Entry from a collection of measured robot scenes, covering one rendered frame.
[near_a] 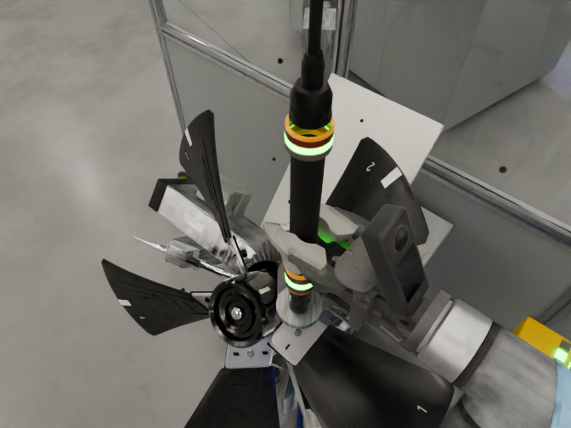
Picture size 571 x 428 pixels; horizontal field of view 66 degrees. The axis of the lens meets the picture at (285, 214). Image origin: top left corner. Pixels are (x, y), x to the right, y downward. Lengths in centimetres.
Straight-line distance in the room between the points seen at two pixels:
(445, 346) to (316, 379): 35
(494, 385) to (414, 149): 54
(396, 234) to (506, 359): 15
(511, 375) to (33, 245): 242
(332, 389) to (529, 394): 37
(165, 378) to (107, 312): 44
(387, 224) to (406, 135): 52
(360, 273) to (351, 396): 34
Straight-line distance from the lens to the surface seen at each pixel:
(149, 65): 359
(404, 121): 90
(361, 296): 46
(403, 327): 51
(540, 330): 104
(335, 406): 76
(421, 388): 79
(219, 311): 79
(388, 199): 65
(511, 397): 47
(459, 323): 46
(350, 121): 94
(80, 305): 233
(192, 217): 101
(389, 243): 40
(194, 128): 82
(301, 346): 78
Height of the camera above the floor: 191
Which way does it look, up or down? 53 degrees down
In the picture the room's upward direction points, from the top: straight up
